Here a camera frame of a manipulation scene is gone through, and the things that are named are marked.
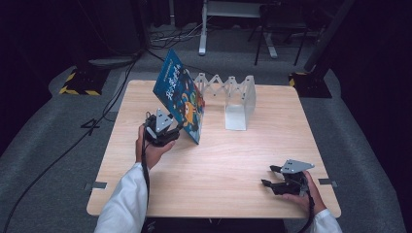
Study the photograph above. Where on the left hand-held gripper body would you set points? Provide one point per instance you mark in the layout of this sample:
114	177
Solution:
162	127

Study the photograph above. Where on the white expandable metal book rack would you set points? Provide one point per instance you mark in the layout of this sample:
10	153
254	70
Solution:
238	103

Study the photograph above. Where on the black metal stand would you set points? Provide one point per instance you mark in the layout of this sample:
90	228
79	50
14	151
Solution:
281	29

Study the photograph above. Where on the dark slanted metal pole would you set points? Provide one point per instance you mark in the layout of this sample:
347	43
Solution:
327	35

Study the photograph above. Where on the grey tape strip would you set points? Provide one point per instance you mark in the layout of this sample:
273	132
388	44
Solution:
99	185
326	182

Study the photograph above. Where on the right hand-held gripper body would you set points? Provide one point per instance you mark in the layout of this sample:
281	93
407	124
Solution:
293	179

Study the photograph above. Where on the blue illustrated children's book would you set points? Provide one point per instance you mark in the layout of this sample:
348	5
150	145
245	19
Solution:
181	97

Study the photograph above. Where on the person's right hand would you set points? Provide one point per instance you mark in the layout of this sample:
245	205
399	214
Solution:
312	197

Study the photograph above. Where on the black yellow striped stand base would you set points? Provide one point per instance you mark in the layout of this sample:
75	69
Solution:
82	82
311	84

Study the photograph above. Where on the white desk frame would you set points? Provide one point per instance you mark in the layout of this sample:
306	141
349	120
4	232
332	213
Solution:
203	29

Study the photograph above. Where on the person's left hand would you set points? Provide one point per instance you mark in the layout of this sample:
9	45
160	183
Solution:
154	155

